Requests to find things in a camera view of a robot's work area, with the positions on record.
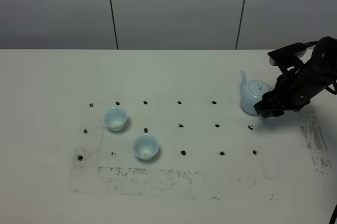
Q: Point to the far light blue teacup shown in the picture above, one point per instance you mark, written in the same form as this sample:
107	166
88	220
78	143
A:
115	118

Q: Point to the near light blue teacup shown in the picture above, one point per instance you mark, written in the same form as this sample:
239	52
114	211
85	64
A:
145	147

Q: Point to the light blue teacup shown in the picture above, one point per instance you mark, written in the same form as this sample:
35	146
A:
115	118
145	147

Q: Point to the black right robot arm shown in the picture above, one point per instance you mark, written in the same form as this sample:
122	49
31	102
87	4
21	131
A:
321	57

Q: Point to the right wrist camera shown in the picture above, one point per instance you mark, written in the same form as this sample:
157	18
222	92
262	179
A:
289	56

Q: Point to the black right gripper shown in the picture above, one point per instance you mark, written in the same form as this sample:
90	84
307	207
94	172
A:
292	91

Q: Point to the light blue porcelain teapot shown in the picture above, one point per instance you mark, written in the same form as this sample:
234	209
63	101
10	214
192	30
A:
251	93

